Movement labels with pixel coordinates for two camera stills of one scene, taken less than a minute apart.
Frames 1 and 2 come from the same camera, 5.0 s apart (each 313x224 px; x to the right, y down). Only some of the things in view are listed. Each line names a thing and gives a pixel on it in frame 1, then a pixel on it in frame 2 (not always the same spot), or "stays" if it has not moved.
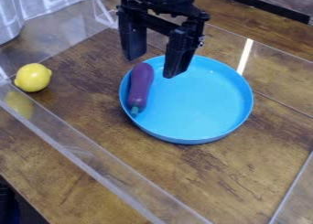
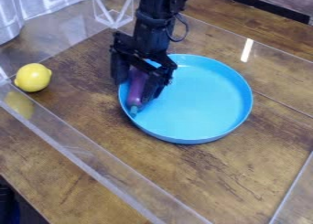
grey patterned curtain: [25, 5] stays
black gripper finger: [185, 42] to [160, 79]
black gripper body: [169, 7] to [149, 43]
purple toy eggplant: [141, 79] stays
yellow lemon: [33, 78] stays
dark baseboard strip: [270, 7] stays
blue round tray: [195, 107] stays
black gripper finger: [133, 36] to [121, 63]
